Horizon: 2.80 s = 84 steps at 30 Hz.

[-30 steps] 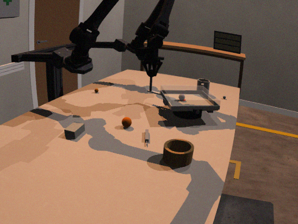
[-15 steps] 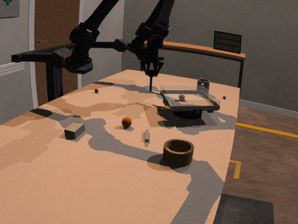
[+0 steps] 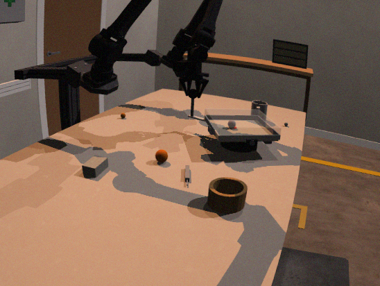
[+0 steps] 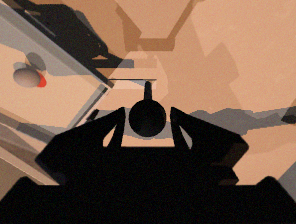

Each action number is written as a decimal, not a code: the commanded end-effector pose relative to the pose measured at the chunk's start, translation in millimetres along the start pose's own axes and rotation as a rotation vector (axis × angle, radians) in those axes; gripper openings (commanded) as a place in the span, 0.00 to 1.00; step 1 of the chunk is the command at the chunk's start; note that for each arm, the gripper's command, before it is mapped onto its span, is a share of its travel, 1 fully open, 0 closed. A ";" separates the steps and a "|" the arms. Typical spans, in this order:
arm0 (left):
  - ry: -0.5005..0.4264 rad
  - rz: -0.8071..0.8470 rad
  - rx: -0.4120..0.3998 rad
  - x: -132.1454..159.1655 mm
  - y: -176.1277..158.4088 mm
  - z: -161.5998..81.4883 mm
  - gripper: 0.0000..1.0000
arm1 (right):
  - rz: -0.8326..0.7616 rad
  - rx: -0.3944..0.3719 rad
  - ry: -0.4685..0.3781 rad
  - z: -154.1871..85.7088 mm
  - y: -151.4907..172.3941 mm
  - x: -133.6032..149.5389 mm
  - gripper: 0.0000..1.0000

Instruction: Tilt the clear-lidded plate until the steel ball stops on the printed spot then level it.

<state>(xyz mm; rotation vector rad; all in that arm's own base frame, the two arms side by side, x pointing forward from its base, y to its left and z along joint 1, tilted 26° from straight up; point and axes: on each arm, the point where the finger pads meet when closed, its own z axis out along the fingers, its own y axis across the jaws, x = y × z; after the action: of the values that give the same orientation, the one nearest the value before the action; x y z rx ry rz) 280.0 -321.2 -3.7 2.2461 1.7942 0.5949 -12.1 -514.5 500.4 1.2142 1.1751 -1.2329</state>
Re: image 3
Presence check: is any black mug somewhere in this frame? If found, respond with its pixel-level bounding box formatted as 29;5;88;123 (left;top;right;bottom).
251;101;268;115

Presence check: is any dark brown hollow cylinder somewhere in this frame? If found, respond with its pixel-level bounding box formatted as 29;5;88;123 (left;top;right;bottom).
207;177;248;214

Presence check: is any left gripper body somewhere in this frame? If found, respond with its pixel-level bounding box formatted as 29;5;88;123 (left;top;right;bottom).
182;63;209;81

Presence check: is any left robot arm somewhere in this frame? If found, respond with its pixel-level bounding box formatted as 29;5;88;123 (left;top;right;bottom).
162;0;223;78

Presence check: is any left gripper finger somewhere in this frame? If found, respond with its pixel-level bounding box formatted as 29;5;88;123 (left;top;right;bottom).
179;78;192;96
195;80;209;99

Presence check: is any orange-brown ball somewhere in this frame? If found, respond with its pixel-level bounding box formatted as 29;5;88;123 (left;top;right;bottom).
155;150;168;162

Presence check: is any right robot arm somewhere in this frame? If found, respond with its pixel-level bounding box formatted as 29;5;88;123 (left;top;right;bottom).
83;0;152;88

